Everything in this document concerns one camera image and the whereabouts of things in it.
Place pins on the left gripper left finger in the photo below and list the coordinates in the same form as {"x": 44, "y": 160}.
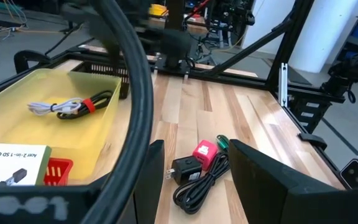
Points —
{"x": 149, "y": 186}

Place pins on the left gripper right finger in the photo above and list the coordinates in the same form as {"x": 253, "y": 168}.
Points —
{"x": 275, "y": 199}

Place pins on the pink cube charger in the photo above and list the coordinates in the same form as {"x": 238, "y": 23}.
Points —
{"x": 204, "y": 154}

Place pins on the green white Acer box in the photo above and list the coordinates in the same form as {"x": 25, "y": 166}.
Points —
{"x": 8, "y": 161}

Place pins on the background black robot arm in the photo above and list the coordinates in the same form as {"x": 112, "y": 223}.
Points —
{"x": 350, "y": 71}

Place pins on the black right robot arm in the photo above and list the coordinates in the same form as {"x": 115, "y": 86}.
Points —
{"x": 176, "y": 43}

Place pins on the yellow background bin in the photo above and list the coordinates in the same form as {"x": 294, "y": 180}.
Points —
{"x": 158, "y": 10}

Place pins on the yellow translucent plastic bin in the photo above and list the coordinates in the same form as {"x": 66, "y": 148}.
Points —
{"x": 17, "y": 130}

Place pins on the black plastic basket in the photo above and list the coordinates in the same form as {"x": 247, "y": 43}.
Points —
{"x": 104, "y": 69}

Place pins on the black control box with labels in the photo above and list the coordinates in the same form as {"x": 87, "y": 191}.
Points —
{"x": 297, "y": 109}

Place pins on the red plastic basket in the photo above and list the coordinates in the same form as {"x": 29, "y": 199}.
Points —
{"x": 57, "y": 171}

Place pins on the white pillar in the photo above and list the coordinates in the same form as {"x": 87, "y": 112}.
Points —
{"x": 325, "y": 31}

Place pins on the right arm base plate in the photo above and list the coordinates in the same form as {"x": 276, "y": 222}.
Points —
{"x": 158, "y": 66}

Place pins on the black frame clamp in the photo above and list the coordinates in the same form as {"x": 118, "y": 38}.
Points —
{"x": 314, "y": 140}

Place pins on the table-level camera box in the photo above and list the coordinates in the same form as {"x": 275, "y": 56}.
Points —
{"x": 355, "y": 174}

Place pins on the white metal bracket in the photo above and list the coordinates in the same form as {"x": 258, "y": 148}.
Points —
{"x": 283, "y": 84}

